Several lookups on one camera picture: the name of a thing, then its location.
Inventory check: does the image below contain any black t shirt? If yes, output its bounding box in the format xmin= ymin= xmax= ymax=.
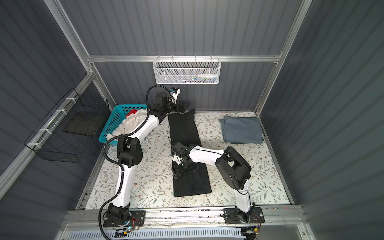
xmin=169 ymin=109 xmax=212 ymax=197

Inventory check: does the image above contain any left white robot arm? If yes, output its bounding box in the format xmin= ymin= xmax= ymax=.
xmin=99 ymin=88 xmax=189 ymax=227

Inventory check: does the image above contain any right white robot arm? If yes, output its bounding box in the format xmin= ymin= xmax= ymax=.
xmin=172 ymin=142 xmax=265 ymax=227

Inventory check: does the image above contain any floral patterned table mat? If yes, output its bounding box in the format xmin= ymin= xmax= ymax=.
xmin=85 ymin=112 xmax=290 ymax=210

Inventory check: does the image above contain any white t shirt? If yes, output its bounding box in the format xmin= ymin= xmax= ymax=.
xmin=107 ymin=109 xmax=148 ymax=140

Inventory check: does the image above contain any teal plastic laundry basket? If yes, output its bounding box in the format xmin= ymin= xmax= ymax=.
xmin=99 ymin=104 xmax=147 ymax=144

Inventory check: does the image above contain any folded blue-grey t shirt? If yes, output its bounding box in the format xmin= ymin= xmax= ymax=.
xmin=219 ymin=116 xmax=264 ymax=145

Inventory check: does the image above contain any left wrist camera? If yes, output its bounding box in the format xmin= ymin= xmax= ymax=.
xmin=170 ymin=87 xmax=181 ymax=100

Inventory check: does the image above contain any white wire mesh basket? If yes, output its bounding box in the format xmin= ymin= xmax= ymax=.
xmin=153 ymin=57 xmax=222 ymax=85

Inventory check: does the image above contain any white perforated cable tray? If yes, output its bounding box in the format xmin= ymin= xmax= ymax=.
xmin=67 ymin=227 xmax=247 ymax=240

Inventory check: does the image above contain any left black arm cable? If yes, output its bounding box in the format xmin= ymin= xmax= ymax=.
xmin=98 ymin=84 xmax=176 ymax=240

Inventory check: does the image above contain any black wire mesh basket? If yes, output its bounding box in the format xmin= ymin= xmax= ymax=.
xmin=25 ymin=92 xmax=111 ymax=164

